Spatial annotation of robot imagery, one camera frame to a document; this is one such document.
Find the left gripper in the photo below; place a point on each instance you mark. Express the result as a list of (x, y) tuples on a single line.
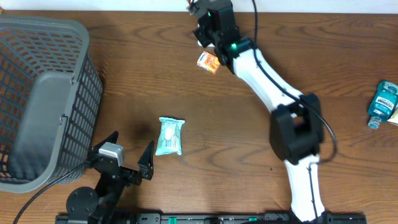
[(145, 167)]

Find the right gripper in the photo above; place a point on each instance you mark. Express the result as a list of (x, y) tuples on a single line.
[(203, 37)]

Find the small orange snack box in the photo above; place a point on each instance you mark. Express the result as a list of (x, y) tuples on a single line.
[(208, 62)]

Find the light blue tissue pack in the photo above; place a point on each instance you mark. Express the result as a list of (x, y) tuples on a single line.
[(170, 141)]

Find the blue mouthwash bottle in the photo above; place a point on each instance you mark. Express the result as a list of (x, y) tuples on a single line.
[(383, 104)]

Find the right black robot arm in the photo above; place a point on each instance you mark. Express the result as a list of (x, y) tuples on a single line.
[(296, 132)]

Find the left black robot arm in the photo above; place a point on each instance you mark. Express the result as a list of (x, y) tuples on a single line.
[(98, 205)]

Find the grey plastic shopping basket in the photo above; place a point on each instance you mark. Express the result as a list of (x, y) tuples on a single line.
[(50, 98)]

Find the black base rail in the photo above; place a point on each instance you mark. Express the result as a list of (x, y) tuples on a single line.
[(278, 218)]

